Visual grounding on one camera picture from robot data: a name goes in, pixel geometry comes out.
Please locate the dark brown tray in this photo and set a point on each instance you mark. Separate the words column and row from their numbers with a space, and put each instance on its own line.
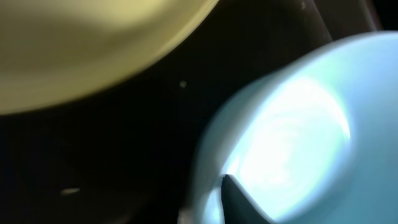
column 123, row 156

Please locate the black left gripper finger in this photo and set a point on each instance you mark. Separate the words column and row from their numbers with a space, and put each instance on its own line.
column 237, row 209

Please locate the yellow plate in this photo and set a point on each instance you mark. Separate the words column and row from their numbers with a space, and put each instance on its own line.
column 56, row 51

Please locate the light blue bowl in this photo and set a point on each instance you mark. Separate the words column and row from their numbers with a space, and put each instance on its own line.
column 315, row 142

